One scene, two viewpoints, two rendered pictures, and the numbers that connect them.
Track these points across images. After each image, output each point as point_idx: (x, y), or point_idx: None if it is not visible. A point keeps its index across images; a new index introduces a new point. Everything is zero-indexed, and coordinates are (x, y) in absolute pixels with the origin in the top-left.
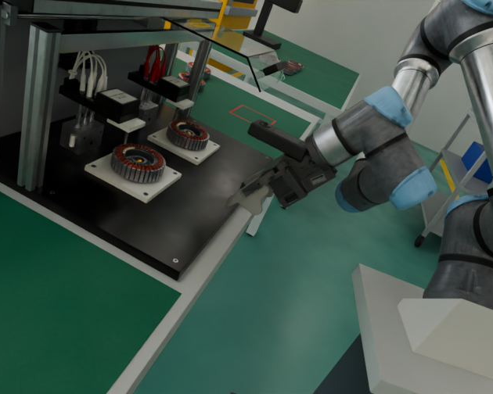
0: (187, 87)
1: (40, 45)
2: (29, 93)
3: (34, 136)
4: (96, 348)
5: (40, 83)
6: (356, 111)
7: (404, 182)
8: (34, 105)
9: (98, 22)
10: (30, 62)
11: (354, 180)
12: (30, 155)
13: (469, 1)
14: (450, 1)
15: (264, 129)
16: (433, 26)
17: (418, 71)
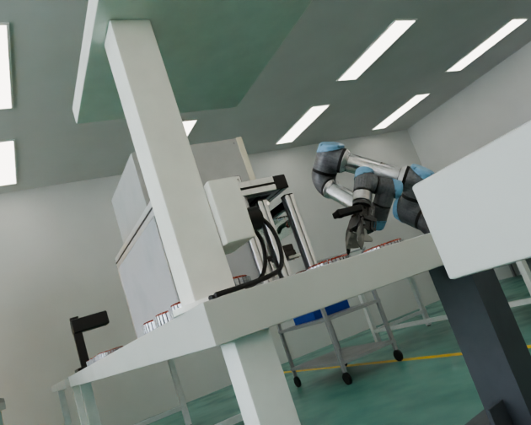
0: None
1: (292, 200)
2: (297, 224)
3: (309, 244)
4: None
5: (300, 216)
6: (360, 179)
7: (394, 183)
8: (303, 228)
9: None
10: (292, 210)
11: (376, 208)
12: (313, 255)
13: (331, 149)
14: (323, 155)
15: (343, 208)
16: (324, 166)
17: (335, 183)
